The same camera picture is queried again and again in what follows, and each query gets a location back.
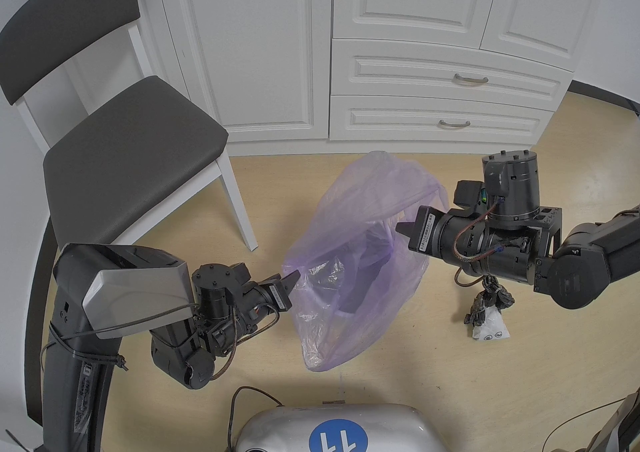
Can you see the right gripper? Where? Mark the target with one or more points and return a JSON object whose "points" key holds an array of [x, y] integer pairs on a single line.
{"points": [[450, 237]]}

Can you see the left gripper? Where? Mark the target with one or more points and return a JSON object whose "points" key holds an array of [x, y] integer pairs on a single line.
{"points": [[267, 297]]}

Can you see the black plastic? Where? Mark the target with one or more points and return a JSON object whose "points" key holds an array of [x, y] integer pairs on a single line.
{"points": [[480, 307]]}

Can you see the purple plastic bag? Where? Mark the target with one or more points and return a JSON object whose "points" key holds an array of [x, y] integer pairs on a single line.
{"points": [[370, 190]]}

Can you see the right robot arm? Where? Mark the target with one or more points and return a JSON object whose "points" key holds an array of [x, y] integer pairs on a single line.
{"points": [[580, 260]]}

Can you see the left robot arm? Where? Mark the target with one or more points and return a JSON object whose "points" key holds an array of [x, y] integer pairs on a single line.
{"points": [[135, 285]]}

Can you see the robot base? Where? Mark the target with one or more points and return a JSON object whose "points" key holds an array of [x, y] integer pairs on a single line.
{"points": [[280, 430]]}

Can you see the clear printed wrapper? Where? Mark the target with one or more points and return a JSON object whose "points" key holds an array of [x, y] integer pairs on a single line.
{"points": [[492, 330]]}

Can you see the white chair with grey seat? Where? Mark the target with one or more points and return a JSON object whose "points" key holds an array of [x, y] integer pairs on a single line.
{"points": [[125, 160]]}

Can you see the white wardrobe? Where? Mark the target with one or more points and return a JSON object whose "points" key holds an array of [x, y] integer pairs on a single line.
{"points": [[250, 39]]}

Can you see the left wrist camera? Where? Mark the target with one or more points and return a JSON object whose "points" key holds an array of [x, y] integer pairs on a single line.
{"points": [[239, 274]]}

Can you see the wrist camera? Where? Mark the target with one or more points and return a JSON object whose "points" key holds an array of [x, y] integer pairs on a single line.
{"points": [[239, 274], [467, 195]]}

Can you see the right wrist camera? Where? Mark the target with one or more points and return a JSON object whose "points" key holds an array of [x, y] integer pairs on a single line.
{"points": [[467, 195]]}

